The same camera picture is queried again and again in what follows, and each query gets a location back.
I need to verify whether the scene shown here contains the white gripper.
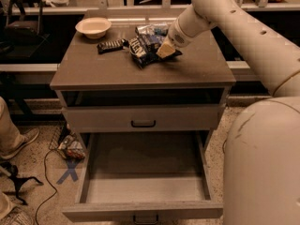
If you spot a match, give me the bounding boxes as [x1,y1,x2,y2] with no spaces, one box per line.
[157,19,200,59]

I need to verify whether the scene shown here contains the blue tape cross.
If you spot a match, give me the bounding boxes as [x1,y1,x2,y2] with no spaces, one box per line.
[57,160,79,185]

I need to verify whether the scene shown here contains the blue chip bag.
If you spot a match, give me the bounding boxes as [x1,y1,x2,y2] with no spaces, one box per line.
[128,34,182,68]

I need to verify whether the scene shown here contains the person leg with shoe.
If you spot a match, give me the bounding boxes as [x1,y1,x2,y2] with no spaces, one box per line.
[0,97,39,160]

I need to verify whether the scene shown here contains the open grey bottom drawer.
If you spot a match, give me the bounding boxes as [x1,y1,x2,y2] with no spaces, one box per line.
[63,131,223,225]

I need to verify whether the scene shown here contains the white bowl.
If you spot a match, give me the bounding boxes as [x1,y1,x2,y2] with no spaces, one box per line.
[75,17,112,39]

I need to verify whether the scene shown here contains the snack bags in basket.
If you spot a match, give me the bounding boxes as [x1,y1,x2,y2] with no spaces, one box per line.
[57,135,85,160]

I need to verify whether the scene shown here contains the black tripod foot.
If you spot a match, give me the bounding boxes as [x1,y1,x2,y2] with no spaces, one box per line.
[0,161,42,205]

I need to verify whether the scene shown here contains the black chair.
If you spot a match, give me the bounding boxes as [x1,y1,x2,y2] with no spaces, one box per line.
[0,0,48,60]

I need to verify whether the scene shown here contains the silver blue soda can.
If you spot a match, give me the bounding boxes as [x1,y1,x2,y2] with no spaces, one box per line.
[135,22,169,36]

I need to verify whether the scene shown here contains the black cable left floor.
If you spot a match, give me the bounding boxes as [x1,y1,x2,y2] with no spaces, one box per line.
[34,148,65,225]

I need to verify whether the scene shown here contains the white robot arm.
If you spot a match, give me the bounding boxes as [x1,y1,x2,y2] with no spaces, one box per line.
[157,0,300,225]

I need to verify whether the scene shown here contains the closed grey upper drawer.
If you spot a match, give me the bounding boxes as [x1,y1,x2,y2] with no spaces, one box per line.
[62,104,225,133]

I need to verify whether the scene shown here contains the grey drawer cabinet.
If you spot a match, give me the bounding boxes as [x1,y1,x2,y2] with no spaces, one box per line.
[50,7,237,155]

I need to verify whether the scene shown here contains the black candy bar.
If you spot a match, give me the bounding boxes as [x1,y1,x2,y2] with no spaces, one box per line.
[97,38,128,54]

